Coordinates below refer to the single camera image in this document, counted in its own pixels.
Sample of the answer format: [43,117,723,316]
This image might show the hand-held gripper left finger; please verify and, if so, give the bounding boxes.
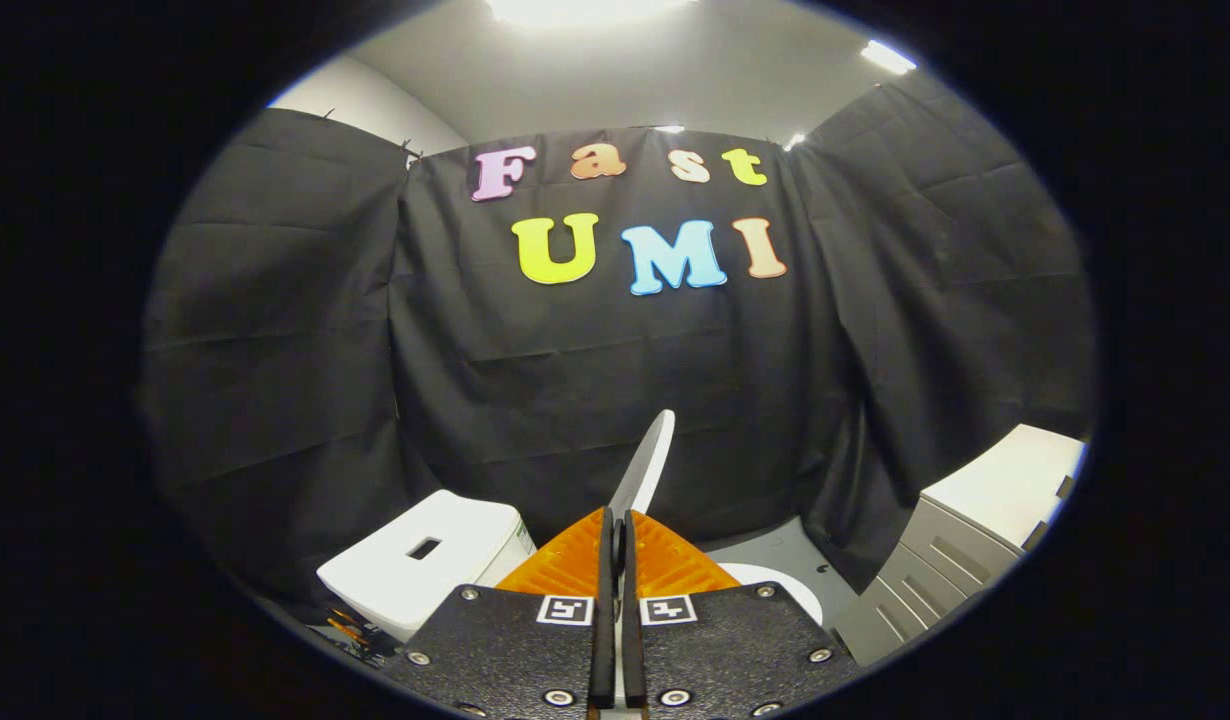
[385,507,617,720]

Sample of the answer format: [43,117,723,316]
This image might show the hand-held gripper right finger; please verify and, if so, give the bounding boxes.
[620,510,862,720]

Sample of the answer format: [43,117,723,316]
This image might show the white toilet lid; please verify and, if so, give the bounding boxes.
[606,408,677,523]

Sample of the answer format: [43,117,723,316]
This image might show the white toilet bowl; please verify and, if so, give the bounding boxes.
[720,562,825,627]

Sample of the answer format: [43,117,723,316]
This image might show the white toilet tank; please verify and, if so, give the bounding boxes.
[317,488,537,643]

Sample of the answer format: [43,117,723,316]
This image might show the small orange parts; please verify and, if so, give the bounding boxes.
[323,607,389,662]

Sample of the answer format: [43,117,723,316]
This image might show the grey cabinet with white top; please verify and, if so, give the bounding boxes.
[833,424,1089,668]

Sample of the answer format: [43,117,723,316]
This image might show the black backdrop cloth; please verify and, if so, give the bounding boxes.
[140,75,1096,641]

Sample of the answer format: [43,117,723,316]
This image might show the large ceiling light panel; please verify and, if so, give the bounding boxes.
[485,0,698,28]

